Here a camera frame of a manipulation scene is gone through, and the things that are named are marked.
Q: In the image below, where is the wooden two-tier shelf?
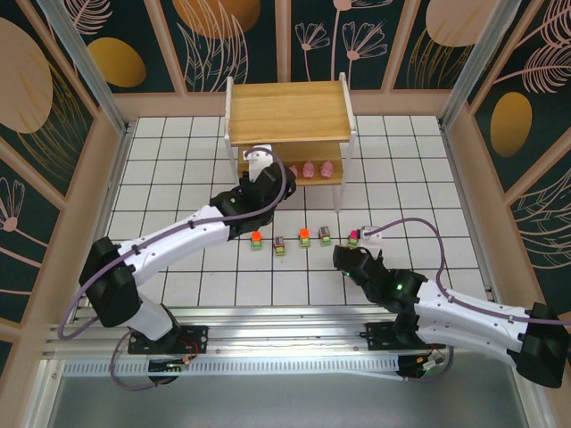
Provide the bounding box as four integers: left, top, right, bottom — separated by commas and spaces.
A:
224, 70, 358, 219

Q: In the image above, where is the black controller module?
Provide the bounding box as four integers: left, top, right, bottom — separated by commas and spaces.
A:
396, 354, 447, 384
146, 356, 197, 387

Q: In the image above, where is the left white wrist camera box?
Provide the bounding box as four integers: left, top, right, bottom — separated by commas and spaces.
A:
243, 144, 276, 179

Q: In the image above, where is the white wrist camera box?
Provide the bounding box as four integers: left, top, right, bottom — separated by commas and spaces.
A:
243, 144, 276, 179
361, 225, 385, 259

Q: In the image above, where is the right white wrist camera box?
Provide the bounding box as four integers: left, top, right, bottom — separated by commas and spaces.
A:
361, 225, 385, 259

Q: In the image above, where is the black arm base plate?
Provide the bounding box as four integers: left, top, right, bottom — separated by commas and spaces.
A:
128, 324, 210, 356
364, 321, 447, 352

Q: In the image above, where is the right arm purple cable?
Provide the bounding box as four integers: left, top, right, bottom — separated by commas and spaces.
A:
365, 217, 571, 384

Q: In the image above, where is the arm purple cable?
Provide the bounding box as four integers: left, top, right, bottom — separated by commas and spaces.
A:
365, 217, 571, 384
57, 149, 286, 393

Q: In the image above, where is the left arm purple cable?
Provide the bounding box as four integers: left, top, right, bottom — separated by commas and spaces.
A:
57, 149, 286, 393

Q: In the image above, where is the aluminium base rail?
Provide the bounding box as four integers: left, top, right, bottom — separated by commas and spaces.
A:
42, 307, 530, 358

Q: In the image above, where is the white slotted cable tray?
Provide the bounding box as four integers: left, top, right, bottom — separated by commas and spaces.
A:
62, 354, 405, 383

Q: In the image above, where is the aluminium side rail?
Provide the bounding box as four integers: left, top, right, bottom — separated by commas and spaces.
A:
439, 124, 508, 316
66, 127, 135, 325

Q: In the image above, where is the aluminium frame post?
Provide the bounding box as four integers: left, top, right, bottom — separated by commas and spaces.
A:
35, 0, 133, 137
439, 0, 521, 130

